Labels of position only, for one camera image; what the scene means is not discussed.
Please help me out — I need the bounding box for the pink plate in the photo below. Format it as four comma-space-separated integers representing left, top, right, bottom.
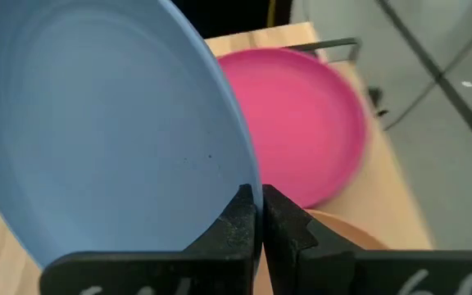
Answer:
217, 47, 370, 210

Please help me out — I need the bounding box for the blue plate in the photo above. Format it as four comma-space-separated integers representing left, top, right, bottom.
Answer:
0, 0, 264, 270

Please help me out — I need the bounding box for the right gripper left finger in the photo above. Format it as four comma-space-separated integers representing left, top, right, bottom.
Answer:
39, 183, 263, 295

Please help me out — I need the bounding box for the terracotta plate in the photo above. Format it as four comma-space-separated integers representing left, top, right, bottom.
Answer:
304, 208, 391, 252

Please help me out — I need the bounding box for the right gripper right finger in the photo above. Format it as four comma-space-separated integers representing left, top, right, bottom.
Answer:
262, 183, 472, 295

